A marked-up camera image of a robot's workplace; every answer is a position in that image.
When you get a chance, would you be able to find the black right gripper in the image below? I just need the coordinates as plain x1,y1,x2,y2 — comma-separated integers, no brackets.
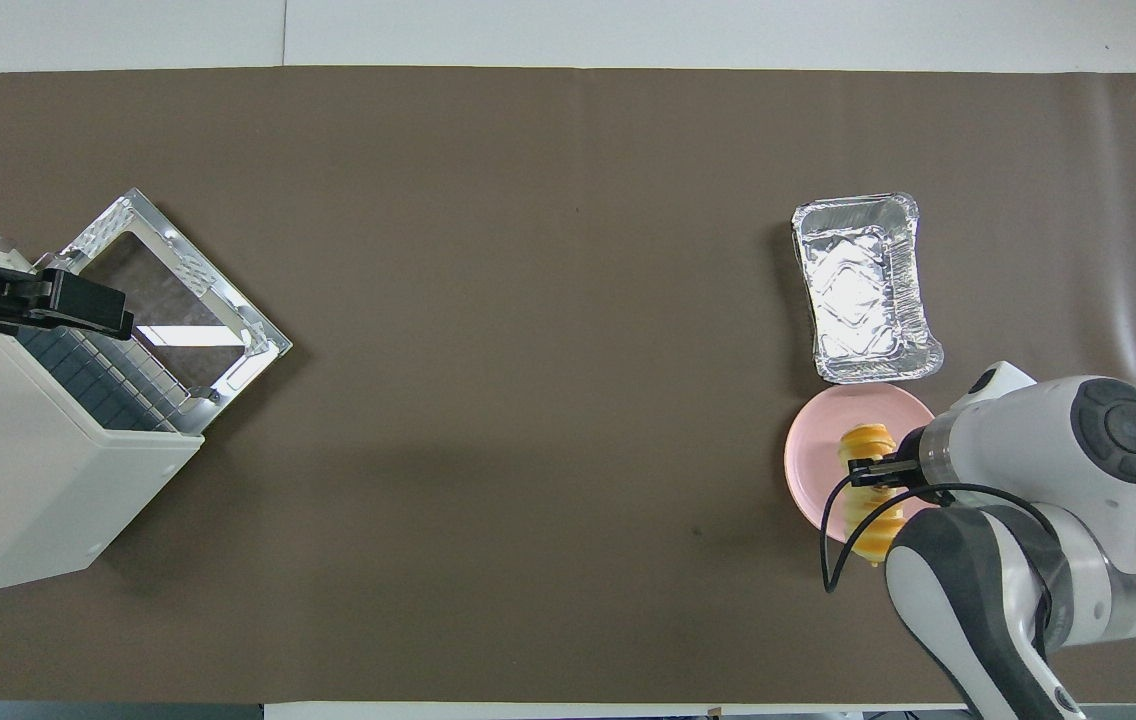
847,424,930,492

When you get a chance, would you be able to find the golden ridged bread loaf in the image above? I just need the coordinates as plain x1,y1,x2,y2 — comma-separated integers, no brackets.
836,423,915,569

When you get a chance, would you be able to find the aluminium foil tray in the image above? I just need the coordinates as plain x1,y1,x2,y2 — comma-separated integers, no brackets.
791,192,946,386

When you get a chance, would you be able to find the glass oven door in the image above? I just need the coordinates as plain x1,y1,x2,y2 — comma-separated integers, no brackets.
33,188,294,437

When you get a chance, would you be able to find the cream toaster oven body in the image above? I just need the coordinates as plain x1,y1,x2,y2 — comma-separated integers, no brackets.
0,232,206,599

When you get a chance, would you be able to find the pink round plate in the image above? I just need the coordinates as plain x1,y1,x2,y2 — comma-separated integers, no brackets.
784,383,940,547

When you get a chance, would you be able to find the brown table mat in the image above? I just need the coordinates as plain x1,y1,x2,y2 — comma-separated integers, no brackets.
0,66,1136,706

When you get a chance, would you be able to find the metal wire oven rack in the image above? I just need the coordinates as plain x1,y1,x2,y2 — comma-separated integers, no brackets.
13,255,221,435

